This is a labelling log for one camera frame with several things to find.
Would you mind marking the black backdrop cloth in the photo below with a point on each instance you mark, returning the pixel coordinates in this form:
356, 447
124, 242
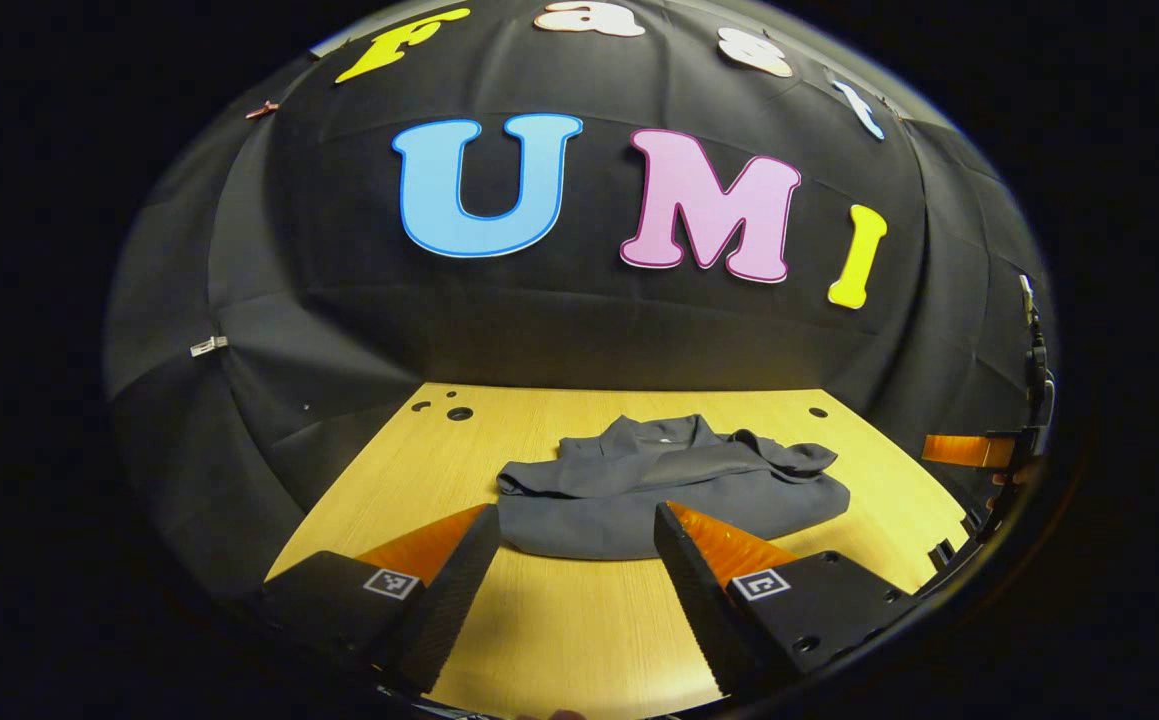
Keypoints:
339, 300

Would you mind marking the white cloth clip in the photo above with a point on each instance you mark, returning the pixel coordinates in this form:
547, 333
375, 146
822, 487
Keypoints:
209, 346

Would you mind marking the red cloth clip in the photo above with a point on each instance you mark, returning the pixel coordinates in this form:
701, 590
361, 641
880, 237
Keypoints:
261, 108

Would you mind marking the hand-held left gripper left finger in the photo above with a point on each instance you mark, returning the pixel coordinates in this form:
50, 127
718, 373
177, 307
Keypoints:
459, 590

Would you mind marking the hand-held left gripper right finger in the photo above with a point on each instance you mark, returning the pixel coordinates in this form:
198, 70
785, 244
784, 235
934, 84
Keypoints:
689, 600

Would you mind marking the grey shirt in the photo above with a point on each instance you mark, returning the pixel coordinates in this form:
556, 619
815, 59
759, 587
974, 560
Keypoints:
589, 510

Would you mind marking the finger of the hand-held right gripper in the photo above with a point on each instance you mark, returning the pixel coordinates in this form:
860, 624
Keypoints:
969, 450

